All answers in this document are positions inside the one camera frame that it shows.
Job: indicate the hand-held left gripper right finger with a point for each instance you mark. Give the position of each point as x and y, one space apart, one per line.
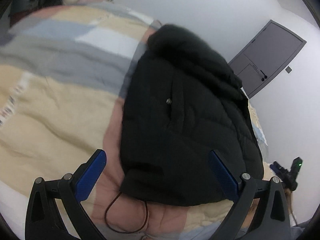
222 176

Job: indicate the grey light switch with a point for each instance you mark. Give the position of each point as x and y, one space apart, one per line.
289 69

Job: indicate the bed with patchwork sheet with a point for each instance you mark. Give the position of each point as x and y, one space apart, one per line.
50 117

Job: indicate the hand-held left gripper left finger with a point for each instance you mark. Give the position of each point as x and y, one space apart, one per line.
91 175

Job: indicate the black puffer jacket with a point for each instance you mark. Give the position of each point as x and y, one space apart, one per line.
187 117

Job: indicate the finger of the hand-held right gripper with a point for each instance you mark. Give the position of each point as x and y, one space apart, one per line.
278 168

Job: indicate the grey door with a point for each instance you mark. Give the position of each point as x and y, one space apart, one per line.
270 50

